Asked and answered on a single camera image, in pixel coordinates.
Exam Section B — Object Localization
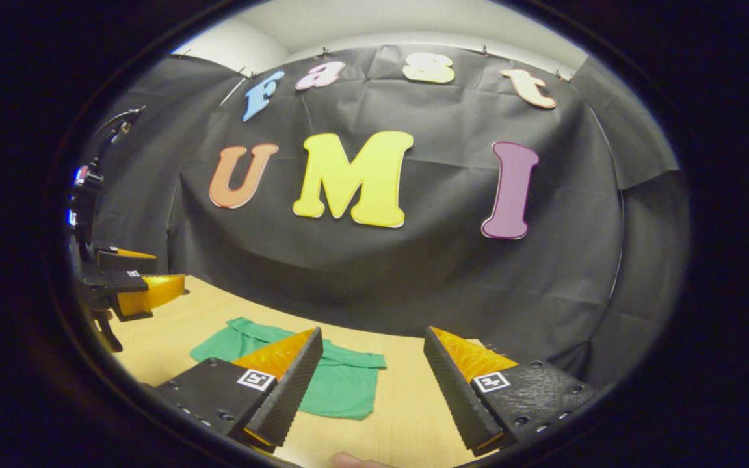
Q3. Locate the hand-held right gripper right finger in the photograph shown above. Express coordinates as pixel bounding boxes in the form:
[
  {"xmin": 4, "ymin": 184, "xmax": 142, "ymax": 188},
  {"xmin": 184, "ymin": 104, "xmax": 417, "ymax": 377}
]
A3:
[{"xmin": 423, "ymin": 326, "xmax": 599, "ymax": 457}]

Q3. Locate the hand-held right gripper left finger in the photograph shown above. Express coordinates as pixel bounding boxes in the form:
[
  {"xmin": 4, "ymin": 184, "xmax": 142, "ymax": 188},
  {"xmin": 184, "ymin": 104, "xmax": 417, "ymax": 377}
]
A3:
[{"xmin": 153, "ymin": 327, "xmax": 324, "ymax": 454}]

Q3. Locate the green T-shirt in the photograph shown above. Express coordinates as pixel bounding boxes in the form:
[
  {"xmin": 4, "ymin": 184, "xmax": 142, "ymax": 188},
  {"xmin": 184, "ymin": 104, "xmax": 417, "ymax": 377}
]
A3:
[{"xmin": 190, "ymin": 317, "xmax": 387, "ymax": 421}]

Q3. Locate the black backdrop cloth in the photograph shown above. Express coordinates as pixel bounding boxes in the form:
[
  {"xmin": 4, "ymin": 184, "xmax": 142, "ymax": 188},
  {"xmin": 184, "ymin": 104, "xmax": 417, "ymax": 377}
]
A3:
[{"xmin": 82, "ymin": 44, "xmax": 690, "ymax": 391}]

